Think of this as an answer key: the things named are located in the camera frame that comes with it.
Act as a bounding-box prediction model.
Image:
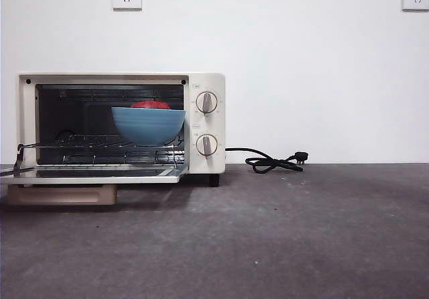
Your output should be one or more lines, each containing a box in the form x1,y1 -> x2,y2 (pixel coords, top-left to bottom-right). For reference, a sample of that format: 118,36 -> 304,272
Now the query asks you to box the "red yellow apple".
130,100 -> 171,109

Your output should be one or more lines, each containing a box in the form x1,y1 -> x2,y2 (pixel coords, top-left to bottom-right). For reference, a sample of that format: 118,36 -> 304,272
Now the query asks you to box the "blue bowl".
111,107 -> 187,147

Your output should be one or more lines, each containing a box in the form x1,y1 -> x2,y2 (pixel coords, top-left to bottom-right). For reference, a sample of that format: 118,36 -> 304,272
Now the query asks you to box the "glass oven door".
0,143 -> 190,206

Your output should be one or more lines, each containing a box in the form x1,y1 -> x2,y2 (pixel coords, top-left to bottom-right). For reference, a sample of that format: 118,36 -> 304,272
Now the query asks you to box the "white Toshiba toaster oven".
17,72 -> 227,188

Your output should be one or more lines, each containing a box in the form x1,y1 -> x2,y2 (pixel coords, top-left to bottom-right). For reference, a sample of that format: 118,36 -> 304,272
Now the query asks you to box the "beige temperature oven knob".
195,91 -> 219,115

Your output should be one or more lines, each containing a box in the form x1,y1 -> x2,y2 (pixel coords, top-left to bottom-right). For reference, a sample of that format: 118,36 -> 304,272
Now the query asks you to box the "beige timer oven knob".
195,133 -> 219,159

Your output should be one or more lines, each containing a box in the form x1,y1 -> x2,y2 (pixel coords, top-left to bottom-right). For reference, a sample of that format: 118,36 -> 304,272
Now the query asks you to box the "black power cable with plug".
225,147 -> 309,174

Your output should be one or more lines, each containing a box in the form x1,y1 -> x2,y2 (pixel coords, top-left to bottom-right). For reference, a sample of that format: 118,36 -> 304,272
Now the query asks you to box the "metal wire oven rack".
19,133 -> 186,172

